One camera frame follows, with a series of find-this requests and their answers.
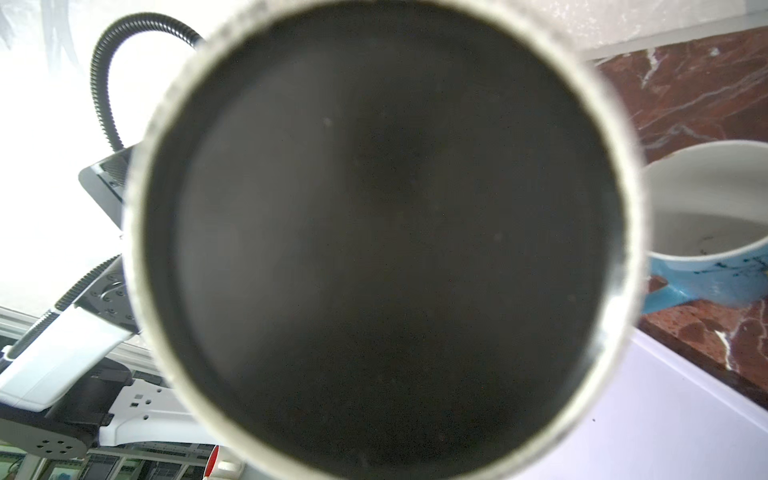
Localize black ceramic mug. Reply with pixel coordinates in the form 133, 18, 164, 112
122, 1, 651, 479

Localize teal blue mug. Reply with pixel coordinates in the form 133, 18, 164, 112
643, 140, 767, 314

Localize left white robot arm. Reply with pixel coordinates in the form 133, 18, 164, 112
1, 12, 215, 460

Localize lavender plastic tray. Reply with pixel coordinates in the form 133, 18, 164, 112
519, 332, 767, 479

